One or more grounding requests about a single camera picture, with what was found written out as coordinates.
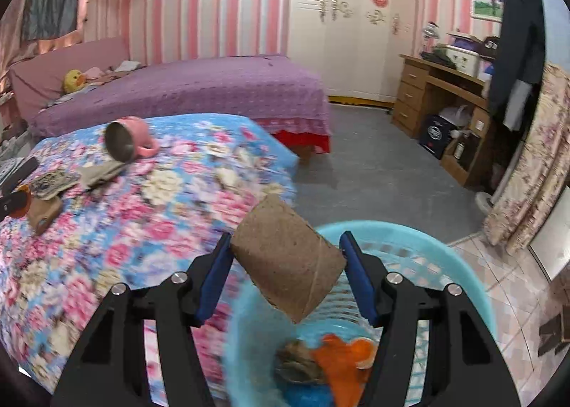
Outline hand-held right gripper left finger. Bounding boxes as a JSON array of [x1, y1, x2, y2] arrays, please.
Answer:
[[51, 232, 234, 407]]

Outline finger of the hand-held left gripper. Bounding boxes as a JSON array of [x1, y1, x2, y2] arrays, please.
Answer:
[[0, 192, 30, 212]]

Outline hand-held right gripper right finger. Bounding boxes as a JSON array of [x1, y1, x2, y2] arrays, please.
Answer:
[[339, 231, 522, 407]]

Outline orange cup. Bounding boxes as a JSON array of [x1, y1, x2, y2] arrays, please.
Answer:
[[0, 186, 34, 217]]

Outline brown cardboard tube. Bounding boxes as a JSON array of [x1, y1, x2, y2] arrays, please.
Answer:
[[230, 193, 348, 324]]

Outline light blue plastic basket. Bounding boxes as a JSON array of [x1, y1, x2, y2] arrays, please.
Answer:
[[223, 221, 497, 407]]

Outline brown cardboard box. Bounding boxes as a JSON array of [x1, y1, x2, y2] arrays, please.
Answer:
[[27, 197, 63, 236]]

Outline torn dark brown paper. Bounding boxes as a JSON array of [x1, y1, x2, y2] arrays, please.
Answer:
[[31, 170, 81, 199]]

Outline flattened beige cardboard piece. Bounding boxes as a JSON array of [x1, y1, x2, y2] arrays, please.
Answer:
[[79, 160, 128, 190]]

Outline pink headboard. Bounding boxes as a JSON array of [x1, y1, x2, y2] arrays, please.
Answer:
[[9, 36, 131, 118]]

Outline yellow duck plush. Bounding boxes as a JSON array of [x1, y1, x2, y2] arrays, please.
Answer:
[[63, 69, 86, 93]]

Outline pink mug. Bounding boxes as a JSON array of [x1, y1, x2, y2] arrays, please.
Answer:
[[104, 117, 160, 163]]

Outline white fan stand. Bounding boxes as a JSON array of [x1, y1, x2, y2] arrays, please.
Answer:
[[474, 153, 522, 214]]

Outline open brown cardboard carton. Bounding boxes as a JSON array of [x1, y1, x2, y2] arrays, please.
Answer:
[[443, 135, 479, 171]]

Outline black printed box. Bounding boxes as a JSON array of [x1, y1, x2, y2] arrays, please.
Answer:
[[419, 113, 459, 159]]

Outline white rounded object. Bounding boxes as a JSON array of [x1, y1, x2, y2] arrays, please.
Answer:
[[439, 105, 473, 127]]

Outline purple dotted bed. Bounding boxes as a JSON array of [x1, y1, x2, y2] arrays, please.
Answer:
[[27, 54, 332, 154]]

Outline wooden desk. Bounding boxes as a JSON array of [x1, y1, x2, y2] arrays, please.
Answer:
[[392, 54, 497, 187]]

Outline floral beige curtain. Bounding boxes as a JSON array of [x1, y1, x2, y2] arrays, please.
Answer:
[[483, 62, 570, 256]]

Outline cream wardrobe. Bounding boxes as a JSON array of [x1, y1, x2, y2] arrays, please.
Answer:
[[289, 0, 426, 105]]

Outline dark green cloth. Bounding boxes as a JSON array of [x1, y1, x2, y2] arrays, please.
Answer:
[[421, 48, 457, 69]]

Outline white storage box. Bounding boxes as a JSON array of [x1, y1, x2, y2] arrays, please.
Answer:
[[445, 44, 482, 76]]

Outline silver desk lamp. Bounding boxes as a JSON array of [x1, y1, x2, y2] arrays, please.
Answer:
[[421, 21, 441, 56]]

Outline purple bag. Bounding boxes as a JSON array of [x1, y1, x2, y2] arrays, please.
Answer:
[[450, 30, 482, 45]]

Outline dark hanging jacket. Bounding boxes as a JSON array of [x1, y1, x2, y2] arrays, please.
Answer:
[[487, 0, 548, 132]]

